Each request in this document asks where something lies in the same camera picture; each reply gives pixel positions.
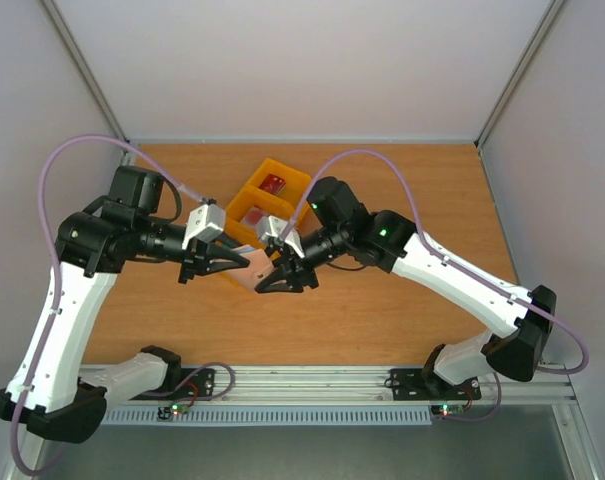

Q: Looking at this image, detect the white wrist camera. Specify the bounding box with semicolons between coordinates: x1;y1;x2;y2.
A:
256;215;305;258
182;203;226;250

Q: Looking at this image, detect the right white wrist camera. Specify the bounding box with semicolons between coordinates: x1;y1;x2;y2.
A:
256;215;305;258

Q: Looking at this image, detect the left small circuit board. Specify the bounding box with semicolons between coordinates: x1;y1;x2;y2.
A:
156;404;190;421

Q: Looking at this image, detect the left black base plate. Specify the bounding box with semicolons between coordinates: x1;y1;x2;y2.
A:
132;367;216;402

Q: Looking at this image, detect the pink leather card holder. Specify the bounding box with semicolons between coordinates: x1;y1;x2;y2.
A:
228;245;274;292

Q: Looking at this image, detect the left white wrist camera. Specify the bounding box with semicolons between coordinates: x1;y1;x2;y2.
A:
182;203;226;250

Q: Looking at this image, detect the yellow three-compartment bin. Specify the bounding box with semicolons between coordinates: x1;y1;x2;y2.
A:
223;157;313;289

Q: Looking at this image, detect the red card stack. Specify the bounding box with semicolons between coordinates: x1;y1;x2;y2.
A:
259;174;286;196

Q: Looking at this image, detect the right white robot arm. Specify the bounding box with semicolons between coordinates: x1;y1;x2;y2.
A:
255;177;557;400

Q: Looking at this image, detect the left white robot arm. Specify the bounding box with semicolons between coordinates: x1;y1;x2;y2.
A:
0;166;249;444

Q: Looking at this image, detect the aluminium front rail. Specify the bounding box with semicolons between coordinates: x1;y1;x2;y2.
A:
76;363;578;406

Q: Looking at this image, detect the right small circuit board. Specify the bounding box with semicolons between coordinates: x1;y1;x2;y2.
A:
431;404;467;418

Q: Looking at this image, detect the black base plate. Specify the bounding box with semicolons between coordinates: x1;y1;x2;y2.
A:
384;368;482;401
132;367;216;402

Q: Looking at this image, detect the grey slotted cable duct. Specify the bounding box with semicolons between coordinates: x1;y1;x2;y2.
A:
102;405;431;428

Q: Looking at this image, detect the small circuit board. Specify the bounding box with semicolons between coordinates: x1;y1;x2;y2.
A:
156;404;190;421
431;404;467;418

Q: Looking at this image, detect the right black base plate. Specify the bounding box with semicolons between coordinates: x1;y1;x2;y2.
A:
384;368;482;401

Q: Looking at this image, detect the pink circle card stack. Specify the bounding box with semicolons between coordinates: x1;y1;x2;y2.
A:
242;208;266;228

